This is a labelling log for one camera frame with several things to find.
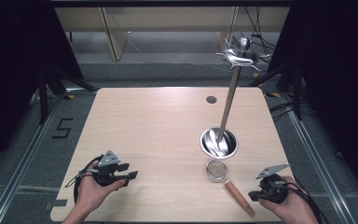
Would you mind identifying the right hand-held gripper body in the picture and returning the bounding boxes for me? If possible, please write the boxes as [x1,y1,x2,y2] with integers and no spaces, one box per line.
[255,163,291,205]

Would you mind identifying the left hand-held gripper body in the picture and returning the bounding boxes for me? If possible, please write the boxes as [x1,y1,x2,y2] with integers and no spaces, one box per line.
[92,150,129,188]

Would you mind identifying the person's right hand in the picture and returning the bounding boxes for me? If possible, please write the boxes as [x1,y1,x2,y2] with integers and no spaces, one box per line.
[257,175,312,221]

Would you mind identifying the person's left hand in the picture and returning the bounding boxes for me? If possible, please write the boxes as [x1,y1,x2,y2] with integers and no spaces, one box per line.
[74,161,128,216]

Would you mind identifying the black tripod stand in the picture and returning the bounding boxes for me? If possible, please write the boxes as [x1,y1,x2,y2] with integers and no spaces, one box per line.
[244,60,305,121]
[36,63,98,126]

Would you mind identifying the black curtain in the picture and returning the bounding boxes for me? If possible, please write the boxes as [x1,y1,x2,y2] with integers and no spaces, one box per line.
[267,0,358,200]
[0,0,85,181]

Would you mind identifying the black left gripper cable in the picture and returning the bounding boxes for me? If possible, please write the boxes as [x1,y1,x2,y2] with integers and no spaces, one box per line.
[64,154,104,203]

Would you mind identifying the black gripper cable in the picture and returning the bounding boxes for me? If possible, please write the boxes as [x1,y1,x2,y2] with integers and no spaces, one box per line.
[276,181,331,224]
[64,154,104,203]

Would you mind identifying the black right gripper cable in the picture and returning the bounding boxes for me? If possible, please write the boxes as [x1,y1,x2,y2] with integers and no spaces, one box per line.
[276,181,331,224]

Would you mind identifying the mesh strainer with wooden handle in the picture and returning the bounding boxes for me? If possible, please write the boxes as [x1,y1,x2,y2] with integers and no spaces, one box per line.
[205,158,256,218]

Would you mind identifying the aluminium floor rail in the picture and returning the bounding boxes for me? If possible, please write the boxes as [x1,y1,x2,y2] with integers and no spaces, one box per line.
[262,90,358,224]
[0,90,98,224]

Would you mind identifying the light wooden desk frame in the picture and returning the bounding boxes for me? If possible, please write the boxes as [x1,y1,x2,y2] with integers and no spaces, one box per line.
[54,6,291,62]

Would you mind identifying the hanging black cables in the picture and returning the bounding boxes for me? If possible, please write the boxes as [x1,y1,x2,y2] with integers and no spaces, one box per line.
[235,6,278,64]

